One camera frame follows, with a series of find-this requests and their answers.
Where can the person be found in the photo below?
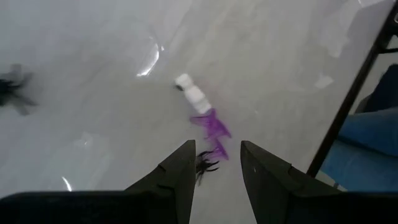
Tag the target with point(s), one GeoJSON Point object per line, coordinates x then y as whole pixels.
{"type": "Point", "coordinates": [367, 149]}

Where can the small white plastic toy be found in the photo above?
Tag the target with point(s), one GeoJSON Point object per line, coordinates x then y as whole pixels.
{"type": "Point", "coordinates": [194, 95]}

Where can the black aluminium table frame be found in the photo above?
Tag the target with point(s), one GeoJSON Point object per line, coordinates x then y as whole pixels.
{"type": "Point", "coordinates": [353, 93]}

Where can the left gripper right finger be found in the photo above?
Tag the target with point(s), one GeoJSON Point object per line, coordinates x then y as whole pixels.
{"type": "Point", "coordinates": [267, 186]}

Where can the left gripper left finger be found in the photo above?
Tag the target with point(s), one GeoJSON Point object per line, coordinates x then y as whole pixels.
{"type": "Point", "coordinates": [177, 180]}

